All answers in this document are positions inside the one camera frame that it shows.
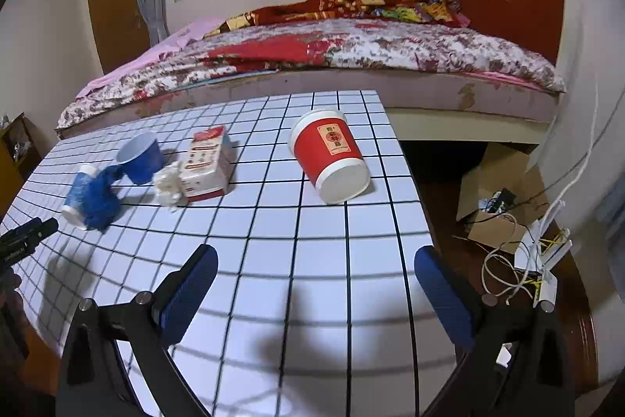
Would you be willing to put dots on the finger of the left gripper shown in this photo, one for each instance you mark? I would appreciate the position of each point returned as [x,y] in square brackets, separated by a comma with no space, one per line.
[22,241]

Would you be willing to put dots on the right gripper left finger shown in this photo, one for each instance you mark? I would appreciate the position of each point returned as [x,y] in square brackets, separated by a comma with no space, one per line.
[93,381]

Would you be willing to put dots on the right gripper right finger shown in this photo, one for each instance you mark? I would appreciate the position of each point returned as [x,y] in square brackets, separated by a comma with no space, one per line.
[514,360]

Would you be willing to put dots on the blue patterned paper cup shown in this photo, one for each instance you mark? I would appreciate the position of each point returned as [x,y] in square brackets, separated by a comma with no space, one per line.
[73,208]

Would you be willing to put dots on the dark blue cloth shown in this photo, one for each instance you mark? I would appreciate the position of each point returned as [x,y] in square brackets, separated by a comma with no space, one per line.
[101,205]

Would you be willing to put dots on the blue plastic cup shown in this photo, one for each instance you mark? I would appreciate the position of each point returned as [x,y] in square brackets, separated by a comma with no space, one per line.
[140,158]

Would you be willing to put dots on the white tissue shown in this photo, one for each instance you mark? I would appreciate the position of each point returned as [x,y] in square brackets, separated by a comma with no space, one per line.
[168,186]

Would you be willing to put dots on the red white small carton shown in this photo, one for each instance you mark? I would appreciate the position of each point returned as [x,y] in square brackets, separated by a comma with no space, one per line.
[205,172]

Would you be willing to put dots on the red paper cup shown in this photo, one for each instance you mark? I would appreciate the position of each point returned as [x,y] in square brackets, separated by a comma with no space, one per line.
[324,146]

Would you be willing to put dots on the yellow side cabinet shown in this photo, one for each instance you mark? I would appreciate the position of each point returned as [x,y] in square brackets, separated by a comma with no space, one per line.
[18,158]

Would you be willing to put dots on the white wifi router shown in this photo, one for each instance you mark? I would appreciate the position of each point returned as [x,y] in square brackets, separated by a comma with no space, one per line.
[537,258]

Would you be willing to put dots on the cardboard box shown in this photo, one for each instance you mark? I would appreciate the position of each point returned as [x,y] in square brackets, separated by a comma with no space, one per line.
[501,199]

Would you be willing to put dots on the white grid tablecloth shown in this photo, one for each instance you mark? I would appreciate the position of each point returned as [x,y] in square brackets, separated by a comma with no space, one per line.
[315,309]

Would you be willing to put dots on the bed with floral sheet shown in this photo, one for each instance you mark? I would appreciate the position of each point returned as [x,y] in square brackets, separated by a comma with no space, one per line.
[408,64]

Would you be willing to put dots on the pink blanket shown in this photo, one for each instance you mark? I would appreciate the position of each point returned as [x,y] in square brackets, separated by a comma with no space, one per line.
[177,41]

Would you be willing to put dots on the red patterned blanket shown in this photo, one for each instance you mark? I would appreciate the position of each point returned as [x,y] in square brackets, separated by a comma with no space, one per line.
[430,12]

